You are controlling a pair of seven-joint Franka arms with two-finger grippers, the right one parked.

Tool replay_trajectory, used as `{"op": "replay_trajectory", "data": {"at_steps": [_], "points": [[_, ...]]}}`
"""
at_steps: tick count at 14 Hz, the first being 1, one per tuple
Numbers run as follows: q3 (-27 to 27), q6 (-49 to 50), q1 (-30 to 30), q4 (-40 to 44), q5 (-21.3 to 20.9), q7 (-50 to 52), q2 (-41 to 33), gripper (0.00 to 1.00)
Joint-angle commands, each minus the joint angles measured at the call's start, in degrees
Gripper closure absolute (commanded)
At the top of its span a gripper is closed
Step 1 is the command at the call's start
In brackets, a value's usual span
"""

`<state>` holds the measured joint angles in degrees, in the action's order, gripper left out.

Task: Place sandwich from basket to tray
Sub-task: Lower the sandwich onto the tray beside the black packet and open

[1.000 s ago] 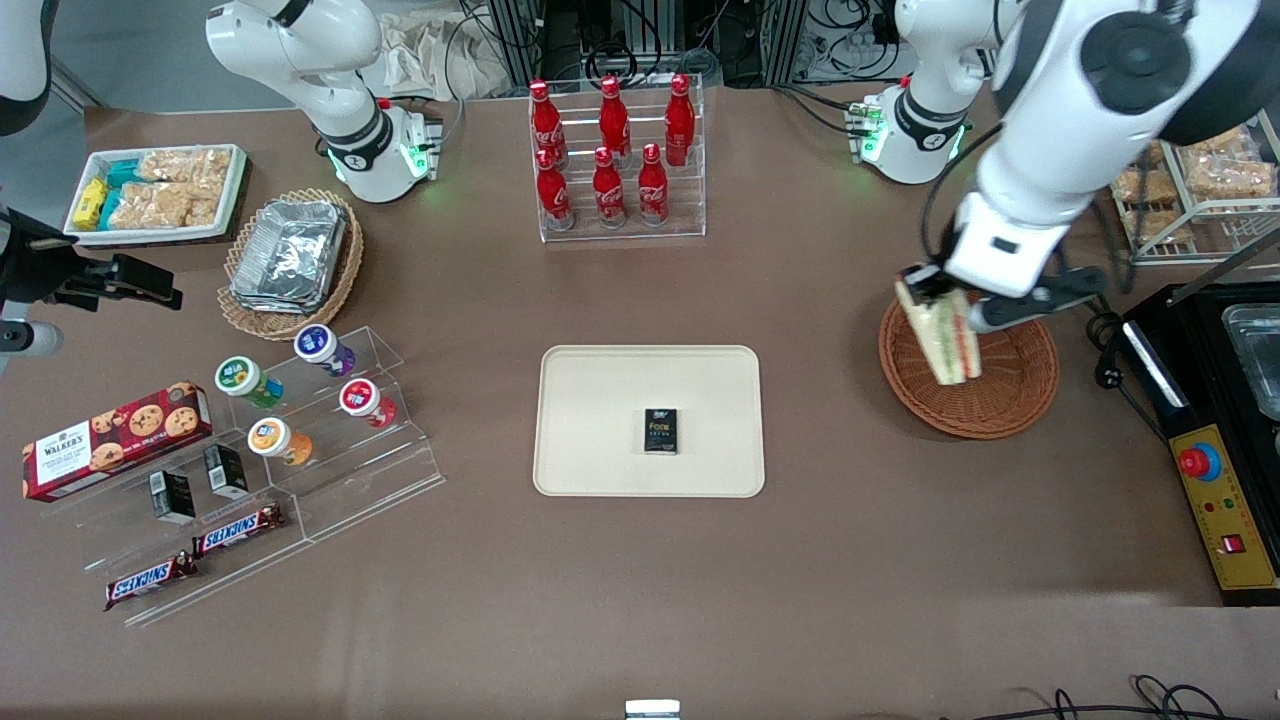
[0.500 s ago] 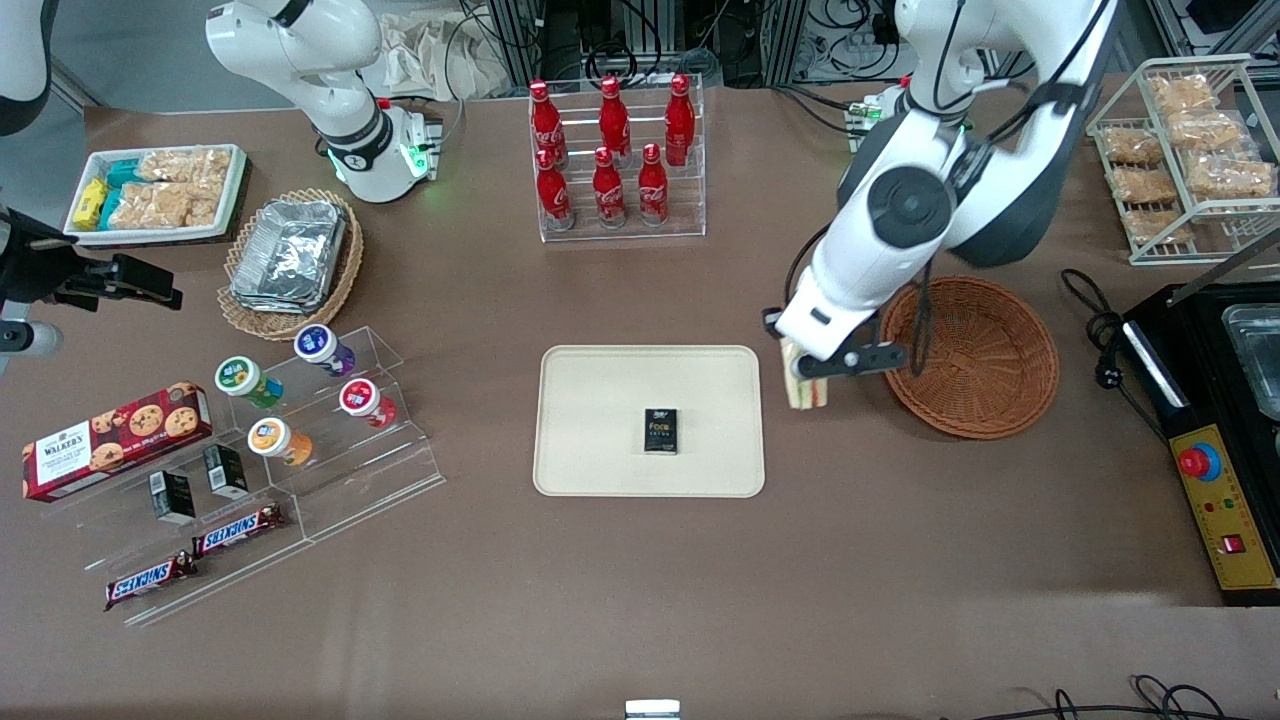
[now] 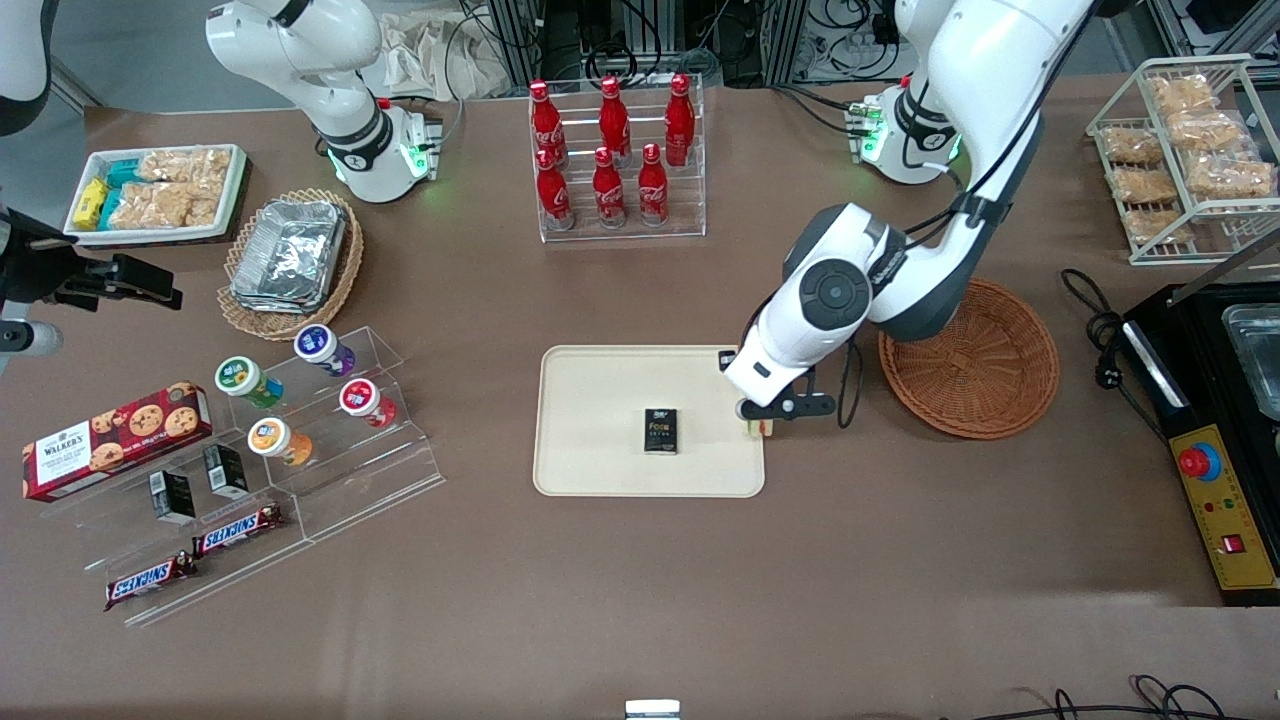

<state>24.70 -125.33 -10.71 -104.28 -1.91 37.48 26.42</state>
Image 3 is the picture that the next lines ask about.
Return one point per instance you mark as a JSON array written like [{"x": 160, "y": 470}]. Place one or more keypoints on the stack of foil trays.
[{"x": 290, "y": 255}]

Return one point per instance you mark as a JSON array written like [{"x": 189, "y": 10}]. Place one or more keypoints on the white rectangular snack tray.
[{"x": 232, "y": 205}]

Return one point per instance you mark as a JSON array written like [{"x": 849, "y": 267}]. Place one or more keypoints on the red Walkers cookie box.
[{"x": 110, "y": 445}]

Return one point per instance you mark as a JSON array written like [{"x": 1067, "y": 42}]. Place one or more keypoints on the clear-wrapped rice cracker pack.
[
  {"x": 185, "y": 165},
  {"x": 205, "y": 205},
  {"x": 150, "y": 205}
]

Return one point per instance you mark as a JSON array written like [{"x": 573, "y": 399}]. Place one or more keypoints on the aluminium frame equipment rack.
[{"x": 700, "y": 35}]

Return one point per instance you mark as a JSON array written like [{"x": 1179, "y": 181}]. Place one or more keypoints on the light oval wicker basket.
[{"x": 345, "y": 270}]

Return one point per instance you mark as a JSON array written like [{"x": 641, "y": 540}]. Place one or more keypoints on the small black card box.
[{"x": 660, "y": 432}]

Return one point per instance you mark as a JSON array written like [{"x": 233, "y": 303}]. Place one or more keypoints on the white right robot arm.
[{"x": 300, "y": 60}]

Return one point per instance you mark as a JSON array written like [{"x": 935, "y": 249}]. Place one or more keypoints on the yellow snack packet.
[
  {"x": 87, "y": 213},
  {"x": 95, "y": 190}
]

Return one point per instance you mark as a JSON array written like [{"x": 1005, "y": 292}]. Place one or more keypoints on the bagged fried snack pack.
[
  {"x": 1230, "y": 178},
  {"x": 1183, "y": 95},
  {"x": 1132, "y": 146},
  {"x": 1160, "y": 226},
  {"x": 1143, "y": 186},
  {"x": 1205, "y": 130}
]

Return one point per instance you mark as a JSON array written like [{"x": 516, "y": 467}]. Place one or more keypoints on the small black carton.
[
  {"x": 173, "y": 497},
  {"x": 226, "y": 470}
]

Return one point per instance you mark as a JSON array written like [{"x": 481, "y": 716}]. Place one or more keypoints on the triangular sandwich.
[{"x": 758, "y": 429}]

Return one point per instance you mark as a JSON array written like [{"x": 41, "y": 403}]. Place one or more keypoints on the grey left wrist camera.
[{"x": 800, "y": 406}]

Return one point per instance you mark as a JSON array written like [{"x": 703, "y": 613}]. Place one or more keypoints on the red cola bottle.
[
  {"x": 680, "y": 115},
  {"x": 554, "y": 195},
  {"x": 614, "y": 115},
  {"x": 545, "y": 118},
  {"x": 653, "y": 190},
  {"x": 608, "y": 195}
]

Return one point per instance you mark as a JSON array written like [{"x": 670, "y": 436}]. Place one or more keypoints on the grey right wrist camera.
[{"x": 30, "y": 339}]

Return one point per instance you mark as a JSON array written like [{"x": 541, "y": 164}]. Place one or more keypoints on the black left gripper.
[{"x": 727, "y": 359}]

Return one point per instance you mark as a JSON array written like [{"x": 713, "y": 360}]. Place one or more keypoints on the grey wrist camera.
[
  {"x": 30, "y": 339},
  {"x": 800, "y": 406}
]

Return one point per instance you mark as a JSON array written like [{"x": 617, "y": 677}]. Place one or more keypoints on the steel pan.
[{"x": 1260, "y": 355}]

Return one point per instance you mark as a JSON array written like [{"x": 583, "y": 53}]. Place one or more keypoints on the clear acrylic bottle rack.
[{"x": 620, "y": 235}]

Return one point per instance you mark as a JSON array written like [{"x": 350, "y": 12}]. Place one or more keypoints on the black countertop appliance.
[{"x": 1195, "y": 350}]

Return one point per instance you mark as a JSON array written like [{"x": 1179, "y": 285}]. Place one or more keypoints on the small white edge device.
[{"x": 652, "y": 710}]

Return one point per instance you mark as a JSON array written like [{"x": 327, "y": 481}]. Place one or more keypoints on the brown round wicker basket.
[{"x": 990, "y": 370}]

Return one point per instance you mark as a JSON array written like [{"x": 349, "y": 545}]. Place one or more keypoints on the beige cloth bags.
[{"x": 440, "y": 55}]

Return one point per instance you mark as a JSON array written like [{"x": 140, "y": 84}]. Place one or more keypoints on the clear acrylic stepped snack stand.
[{"x": 100, "y": 530}]

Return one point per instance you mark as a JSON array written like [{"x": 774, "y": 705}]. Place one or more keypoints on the clear acrylic stepped cup stand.
[{"x": 390, "y": 470}]

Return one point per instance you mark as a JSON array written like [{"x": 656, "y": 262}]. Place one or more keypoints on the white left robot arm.
[{"x": 990, "y": 60}]

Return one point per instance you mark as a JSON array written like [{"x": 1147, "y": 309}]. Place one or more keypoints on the red lid cup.
[{"x": 358, "y": 397}]

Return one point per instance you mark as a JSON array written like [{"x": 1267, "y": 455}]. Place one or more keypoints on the purple lid cup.
[{"x": 316, "y": 343}]

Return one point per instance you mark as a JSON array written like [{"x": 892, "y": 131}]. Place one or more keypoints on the Snickers chocolate bar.
[
  {"x": 150, "y": 580},
  {"x": 238, "y": 530}
]

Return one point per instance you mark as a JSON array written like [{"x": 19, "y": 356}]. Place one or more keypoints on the teal snack packet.
[
  {"x": 110, "y": 208},
  {"x": 125, "y": 173}
]

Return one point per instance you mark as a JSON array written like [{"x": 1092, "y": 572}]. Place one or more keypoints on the green lid cup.
[{"x": 240, "y": 377}]

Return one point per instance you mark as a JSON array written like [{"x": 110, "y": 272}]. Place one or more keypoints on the orange lid cup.
[{"x": 270, "y": 437}]

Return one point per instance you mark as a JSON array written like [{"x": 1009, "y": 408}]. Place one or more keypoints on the beige rectangular tray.
[{"x": 600, "y": 420}]

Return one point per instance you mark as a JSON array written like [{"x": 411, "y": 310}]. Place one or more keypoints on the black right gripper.
[{"x": 40, "y": 270}]

